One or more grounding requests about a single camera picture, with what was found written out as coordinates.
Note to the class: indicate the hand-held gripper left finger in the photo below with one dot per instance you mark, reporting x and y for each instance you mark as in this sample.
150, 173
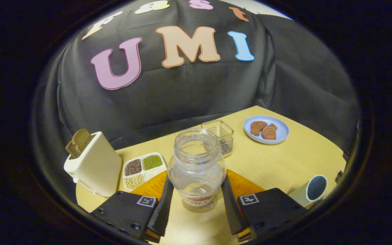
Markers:
162, 207

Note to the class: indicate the brown bread slice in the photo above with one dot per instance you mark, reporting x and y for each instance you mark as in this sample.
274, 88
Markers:
80, 139

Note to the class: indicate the pile of green beans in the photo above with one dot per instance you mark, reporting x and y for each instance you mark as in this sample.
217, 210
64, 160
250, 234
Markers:
152, 162

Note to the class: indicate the clear bottle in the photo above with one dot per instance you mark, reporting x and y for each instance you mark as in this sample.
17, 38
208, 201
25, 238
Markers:
196, 163

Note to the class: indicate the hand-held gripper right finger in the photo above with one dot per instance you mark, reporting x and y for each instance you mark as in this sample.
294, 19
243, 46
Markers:
231, 207

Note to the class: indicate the white cup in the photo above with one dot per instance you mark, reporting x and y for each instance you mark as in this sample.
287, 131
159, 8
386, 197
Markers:
316, 188

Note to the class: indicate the white toaster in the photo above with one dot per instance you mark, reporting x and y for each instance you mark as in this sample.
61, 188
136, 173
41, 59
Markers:
97, 166

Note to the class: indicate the black backdrop cloth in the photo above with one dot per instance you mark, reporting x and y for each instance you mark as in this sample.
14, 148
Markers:
189, 88

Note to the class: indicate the pile of dark red beans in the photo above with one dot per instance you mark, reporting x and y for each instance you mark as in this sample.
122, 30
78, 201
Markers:
133, 167

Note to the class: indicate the wooden table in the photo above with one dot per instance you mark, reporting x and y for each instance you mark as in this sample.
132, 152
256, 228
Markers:
271, 163

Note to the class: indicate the pile of yellow soybeans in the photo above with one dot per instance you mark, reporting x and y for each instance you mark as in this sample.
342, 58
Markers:
134, 182

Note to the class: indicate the light blue plate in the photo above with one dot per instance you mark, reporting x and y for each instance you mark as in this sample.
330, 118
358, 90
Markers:
282, 131

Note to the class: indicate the brown meat piece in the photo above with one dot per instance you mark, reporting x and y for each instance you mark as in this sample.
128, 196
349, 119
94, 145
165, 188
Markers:
258, 128
270, 132

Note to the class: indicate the white divided tray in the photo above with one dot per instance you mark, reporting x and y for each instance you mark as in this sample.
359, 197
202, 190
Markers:
151, 174

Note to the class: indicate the clear ribbed square container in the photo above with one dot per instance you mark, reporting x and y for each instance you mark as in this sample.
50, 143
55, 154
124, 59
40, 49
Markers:
225, 136

